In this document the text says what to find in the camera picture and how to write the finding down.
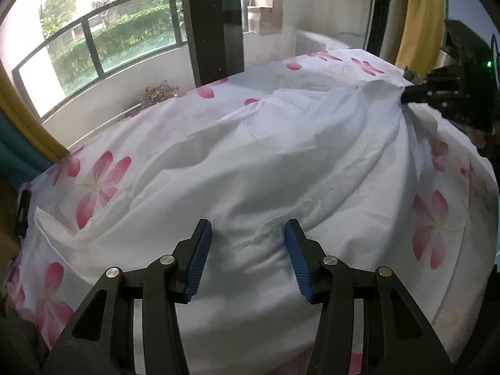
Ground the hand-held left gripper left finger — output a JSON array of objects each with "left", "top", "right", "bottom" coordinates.
[{"left": 41, "top": 219, "right": 213, "bottom": 375}]

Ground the teal curtain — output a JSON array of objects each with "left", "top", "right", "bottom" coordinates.
[{"left": 0, "top": 105, "right": 53, "bottom": 180}]

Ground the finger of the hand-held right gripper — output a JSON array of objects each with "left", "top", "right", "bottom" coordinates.
[{"left": 400, "top": 83, "right": 435, "bottom": 105}]

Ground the dark window frame post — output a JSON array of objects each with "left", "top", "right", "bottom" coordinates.
[{"left": 179, "top": 0, "right": 245, "bottom": 87}]

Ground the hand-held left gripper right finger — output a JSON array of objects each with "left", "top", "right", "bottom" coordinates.
[{"left": 284, "top": 219, "right": 456, "bottom": 375}]

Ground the white floral bedsheet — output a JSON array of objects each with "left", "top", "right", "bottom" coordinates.
[{"left": 8, "top": 48, "right": 500, "bottom": 375}]

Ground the white shirt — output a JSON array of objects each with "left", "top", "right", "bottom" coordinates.
[{"left": 35, "top": 77, "right": 438, "bottom": 375}]

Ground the balcony railing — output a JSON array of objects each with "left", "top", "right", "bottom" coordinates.
[{"left": 12, "top": 0, "right": 190, "bottom": 120}]

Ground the cardboard box on balcony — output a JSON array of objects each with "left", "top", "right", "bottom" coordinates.
[{"left": 258, "top": 6, "right": 284, "bottom": 36}]

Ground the potted plant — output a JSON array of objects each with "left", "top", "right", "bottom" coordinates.
[{"left": 138, "top": 80, "right": 184, "bottom": 111}]

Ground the yellow curtain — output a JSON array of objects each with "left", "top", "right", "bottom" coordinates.
[
  {"left": 0, "top": 60, "right": 71, "bottom": 161},
  {"left": 394, "top": 0, "right": 448, "bottom": 77}
]

